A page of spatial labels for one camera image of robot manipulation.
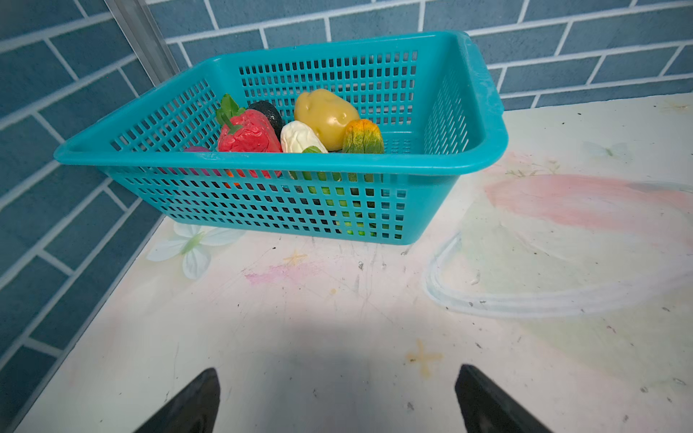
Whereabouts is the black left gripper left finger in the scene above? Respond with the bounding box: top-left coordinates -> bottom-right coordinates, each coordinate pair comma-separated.
135,368 -> 220,433

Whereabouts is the dark toy avocado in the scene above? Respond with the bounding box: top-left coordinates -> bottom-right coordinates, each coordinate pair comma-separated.
248,100 -> 284,139

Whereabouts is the orange green toy corn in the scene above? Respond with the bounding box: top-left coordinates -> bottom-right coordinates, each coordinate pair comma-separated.
342,119 -> 384,154

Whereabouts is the teal plastic basket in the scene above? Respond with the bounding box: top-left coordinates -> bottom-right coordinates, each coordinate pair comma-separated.
54,32 -> 508,245

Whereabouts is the red toy strawberry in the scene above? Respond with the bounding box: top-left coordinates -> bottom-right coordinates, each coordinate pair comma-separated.
216,94 -> 283,153

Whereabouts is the purple toy eggplant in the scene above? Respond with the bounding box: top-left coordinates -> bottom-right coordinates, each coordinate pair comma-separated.
184,146 -> 211,153

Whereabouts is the white toy daikon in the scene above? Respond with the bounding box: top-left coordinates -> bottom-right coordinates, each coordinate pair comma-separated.
280,121 -> 328,153

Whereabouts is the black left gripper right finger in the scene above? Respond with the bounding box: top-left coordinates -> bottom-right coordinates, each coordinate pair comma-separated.
455,364 -> 550,433

